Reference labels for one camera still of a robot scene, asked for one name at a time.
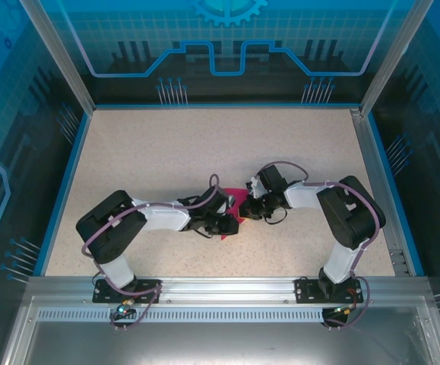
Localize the pink paper sheet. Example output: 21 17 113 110
219 187 249 243

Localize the metal tray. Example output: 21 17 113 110
0 296 440 365

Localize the blue table edge strip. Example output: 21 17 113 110
366 113 426 277
32 111 92 277

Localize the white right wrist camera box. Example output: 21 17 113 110
246 176 267 199

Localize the aluminium mounting rail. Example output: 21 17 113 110
27 276 432 306

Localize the slotted grey cable duct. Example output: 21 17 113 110
36 308 423 324

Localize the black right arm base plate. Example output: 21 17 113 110
294 277 365 304

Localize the aluminium side rail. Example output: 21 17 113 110
350 107 411 277

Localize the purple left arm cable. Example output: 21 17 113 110
81 173 220 332

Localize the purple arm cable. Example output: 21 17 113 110
259 161 386 330
81 173 220 332

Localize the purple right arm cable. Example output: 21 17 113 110
259 161 386 330

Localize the cable connector with green light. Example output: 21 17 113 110
332 303 358 316
116 299 135 316

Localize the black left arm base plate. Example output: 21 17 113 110
93 278 163 304

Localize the aluminium frame post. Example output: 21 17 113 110
18 0 97 112
359 0 435 116

